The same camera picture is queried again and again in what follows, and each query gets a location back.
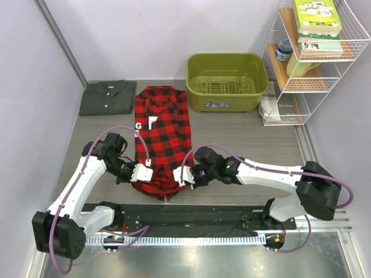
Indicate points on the white slotted cable duct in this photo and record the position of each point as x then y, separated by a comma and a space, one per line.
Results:
102, 239

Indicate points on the green white book top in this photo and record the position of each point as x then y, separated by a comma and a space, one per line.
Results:
317, 17

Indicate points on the olive green plastic basin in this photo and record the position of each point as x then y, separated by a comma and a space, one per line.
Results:
226, 82

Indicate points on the blue white jar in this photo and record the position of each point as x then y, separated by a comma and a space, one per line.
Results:
284, 50

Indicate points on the white wire shelf rack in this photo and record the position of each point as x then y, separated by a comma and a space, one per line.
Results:
299, 98

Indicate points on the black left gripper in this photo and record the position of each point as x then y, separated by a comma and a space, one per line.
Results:
128, 178

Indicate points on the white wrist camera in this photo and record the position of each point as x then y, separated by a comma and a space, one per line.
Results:
183, 176
142, 172

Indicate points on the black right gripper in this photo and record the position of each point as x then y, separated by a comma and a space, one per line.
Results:
197, 183

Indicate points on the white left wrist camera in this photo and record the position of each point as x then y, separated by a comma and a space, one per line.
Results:
142, 172

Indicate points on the folded dark grey shirt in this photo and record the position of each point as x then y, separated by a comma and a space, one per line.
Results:
108, 98

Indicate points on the yellow green pitcher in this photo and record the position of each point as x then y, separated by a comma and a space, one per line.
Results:
296, 69

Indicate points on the red black plaid shirt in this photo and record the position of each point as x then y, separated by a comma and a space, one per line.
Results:
162, 120

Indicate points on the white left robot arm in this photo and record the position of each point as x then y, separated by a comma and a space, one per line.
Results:
62, 227

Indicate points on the stacked books lower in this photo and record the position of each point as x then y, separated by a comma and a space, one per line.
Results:
320, 42

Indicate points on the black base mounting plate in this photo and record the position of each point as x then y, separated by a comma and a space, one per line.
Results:
193, 221

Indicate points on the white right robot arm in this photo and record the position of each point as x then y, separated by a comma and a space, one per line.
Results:
312, 190

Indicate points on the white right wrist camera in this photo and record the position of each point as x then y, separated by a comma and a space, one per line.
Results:
183, 176

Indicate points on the white booklet on table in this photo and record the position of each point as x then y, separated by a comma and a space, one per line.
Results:
268, 110

